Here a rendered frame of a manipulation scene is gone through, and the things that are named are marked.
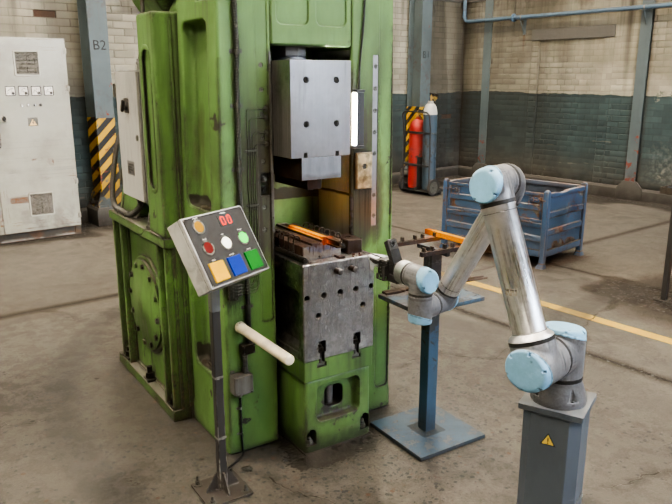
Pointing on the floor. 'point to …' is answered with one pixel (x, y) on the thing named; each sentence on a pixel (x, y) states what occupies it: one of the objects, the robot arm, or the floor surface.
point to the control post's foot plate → (235, 487)
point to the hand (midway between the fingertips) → (370, 254)
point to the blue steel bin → (559, 227)
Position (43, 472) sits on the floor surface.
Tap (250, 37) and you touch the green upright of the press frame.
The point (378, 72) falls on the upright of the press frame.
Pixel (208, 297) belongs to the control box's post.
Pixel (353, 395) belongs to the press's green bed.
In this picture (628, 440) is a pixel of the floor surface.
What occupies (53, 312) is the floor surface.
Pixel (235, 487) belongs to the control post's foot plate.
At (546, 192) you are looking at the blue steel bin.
